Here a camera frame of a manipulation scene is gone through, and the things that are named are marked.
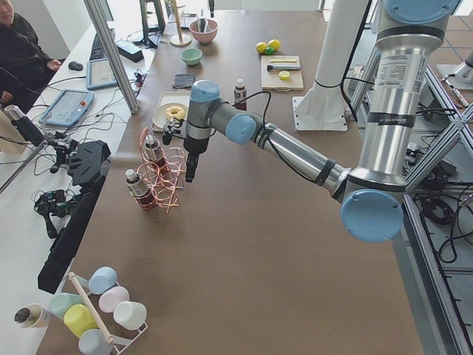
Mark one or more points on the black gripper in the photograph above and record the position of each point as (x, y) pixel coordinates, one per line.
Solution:
(196, 145)

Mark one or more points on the tea bottle carried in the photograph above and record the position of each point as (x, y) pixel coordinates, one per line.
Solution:
(240, 95)

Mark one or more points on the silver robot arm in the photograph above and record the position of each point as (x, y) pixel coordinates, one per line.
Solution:
(370, 194)

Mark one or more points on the tea bottle rack right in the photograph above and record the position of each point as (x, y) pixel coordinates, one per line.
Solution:
(155, 152)

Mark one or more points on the tea bottle rack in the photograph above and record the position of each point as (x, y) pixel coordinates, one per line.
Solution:
(139, 190)
(155, 152)

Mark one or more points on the cream rabbit tray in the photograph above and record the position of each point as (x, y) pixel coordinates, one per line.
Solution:
(173, 97)

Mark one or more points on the tea bottle rack left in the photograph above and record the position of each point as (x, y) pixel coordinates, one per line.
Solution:
(139, 190)

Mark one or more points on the glazed donut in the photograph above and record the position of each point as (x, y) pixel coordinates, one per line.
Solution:
(175, 112)

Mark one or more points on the white round plate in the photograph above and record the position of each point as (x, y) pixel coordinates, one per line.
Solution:
(159, 120)

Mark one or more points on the grey folded cloth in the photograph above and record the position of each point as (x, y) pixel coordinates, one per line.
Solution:
(183, 80)

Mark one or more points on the mint green bowl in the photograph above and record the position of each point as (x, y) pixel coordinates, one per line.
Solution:
(191, 56)

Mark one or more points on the wooden mug tree stand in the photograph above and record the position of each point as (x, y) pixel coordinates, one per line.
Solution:
(179, 39)

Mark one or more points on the bamboo cutting board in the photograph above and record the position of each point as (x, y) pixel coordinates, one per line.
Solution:
(270, 80)

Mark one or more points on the half lemon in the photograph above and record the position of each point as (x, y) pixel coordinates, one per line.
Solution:
(284, 75)

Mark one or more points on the yellow plastic knife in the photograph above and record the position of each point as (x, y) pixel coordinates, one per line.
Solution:
(283, 60)

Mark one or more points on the blue teach pendant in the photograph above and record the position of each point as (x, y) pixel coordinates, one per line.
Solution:
(99, 74)
(68, 108)

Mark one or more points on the steel muddler black tip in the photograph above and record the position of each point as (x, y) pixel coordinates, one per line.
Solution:
(278, 68)

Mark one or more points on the pink ice bowl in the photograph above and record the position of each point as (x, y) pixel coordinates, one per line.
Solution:
(204, 38)

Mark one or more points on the yellow lemon near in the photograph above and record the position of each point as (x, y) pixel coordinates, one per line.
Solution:
(261, 47)

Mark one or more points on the yellow lemon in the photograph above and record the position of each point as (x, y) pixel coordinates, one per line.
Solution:
(275, 44)
(261, 47)

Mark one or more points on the steel ice scoop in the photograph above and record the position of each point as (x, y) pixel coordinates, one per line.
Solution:
(202, 24)

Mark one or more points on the yellow lemon far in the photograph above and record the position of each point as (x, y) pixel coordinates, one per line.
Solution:
(275, 44)

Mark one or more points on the black laptop monitor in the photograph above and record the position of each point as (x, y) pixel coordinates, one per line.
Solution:
(103, 42)

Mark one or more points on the computer mouse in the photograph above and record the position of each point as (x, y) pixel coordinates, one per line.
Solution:
(75, 66)

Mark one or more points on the pink cup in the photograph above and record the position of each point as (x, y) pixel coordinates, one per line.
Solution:
(112, 297)

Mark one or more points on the white cup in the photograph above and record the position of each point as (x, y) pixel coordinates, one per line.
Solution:
(130, 315)

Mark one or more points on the black water bottle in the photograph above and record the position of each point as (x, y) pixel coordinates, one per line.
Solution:
(27, 129)

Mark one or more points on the seated person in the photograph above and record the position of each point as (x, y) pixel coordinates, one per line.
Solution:
(25, 68)

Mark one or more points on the yellow cup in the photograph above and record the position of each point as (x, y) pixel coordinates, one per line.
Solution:
(78, 319)

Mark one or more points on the green cup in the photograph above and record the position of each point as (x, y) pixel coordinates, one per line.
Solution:
(62, 302)

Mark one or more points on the white cup rack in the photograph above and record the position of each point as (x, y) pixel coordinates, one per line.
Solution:
(121, 339)

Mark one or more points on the grey blue cup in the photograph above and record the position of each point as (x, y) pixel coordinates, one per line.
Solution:
(92, 342)

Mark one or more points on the paper cup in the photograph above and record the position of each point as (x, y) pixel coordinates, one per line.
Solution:
(32, 316)

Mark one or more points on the copper wire bottle rack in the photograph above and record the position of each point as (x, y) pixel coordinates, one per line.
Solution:
(164, 183)

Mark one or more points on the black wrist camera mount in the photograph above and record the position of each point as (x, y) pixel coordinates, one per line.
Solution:
(175, 128)

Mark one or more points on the black bracket device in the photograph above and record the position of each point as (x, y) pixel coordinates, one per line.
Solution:
(85, 166)

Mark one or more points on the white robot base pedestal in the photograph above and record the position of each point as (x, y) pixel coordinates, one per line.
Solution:
(322, 107)

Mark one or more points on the aluminium frame post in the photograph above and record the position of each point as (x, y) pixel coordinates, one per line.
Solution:
(123, 81)

